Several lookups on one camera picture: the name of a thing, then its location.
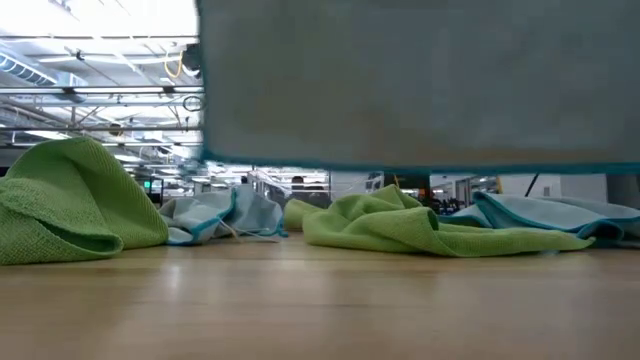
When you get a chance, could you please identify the light blue microfiber towel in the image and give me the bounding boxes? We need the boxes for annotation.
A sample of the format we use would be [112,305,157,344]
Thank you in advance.
[158,184,289,247]
[438,191,640,249]
[197,0,640,175]

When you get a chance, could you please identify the person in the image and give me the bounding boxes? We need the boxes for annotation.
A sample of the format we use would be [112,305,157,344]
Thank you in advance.
[287,174,332,209]

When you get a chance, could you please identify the white column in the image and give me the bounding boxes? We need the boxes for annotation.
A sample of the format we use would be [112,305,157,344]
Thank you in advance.
[330,172,371,199]

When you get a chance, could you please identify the dark screen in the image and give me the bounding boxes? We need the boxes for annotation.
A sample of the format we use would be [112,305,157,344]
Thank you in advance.
[383,173,431,194]

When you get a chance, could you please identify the black cable reel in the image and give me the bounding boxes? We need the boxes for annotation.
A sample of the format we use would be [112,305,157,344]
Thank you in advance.
[180,43,201,76]

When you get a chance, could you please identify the silver air duct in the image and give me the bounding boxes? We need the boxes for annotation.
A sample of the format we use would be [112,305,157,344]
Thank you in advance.
[0,52,89,104]

